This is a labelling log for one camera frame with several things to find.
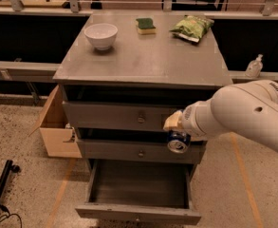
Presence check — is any green yellow sponge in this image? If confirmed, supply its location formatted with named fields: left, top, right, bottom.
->
left=136, top=18, right=156, bottom=34

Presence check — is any blue pepsi can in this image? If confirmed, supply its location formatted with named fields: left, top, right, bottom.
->
left=167, top=131, right=191, bottom=154

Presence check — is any grey drawer cabinet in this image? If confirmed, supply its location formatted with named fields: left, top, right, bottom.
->
left=52, top=13, right=235, bottom=176

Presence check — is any green chip bag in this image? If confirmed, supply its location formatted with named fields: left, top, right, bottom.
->
left=171, top=15, right=214, bottom=43

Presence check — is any black stand with cable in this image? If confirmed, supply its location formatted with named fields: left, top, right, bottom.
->
left=0, top=160, right=23, bottom=228

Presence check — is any top grey drawer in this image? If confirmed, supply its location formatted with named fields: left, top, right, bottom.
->
left=63, top=102, right=176, bottom=132

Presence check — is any cardboard box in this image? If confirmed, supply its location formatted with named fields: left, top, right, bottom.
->
left=30, top=85, right=82, bottom=158

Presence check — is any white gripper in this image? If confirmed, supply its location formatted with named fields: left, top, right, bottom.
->
left=163, top=101, right=213, bottom=140

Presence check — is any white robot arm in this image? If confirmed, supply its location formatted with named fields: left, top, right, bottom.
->
left=163, top=80, right=278, bottom=153

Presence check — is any white ceramic bowl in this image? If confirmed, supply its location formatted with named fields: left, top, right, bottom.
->
left=84, top=23, right=118, bottom=50

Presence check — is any bottom grey open drawer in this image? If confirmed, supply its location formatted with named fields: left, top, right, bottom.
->
left=76, top=160, right=201, bottom=225

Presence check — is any middle grey drawer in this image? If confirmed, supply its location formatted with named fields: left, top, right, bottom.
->
left=77, top=140, right=206, bottom=164

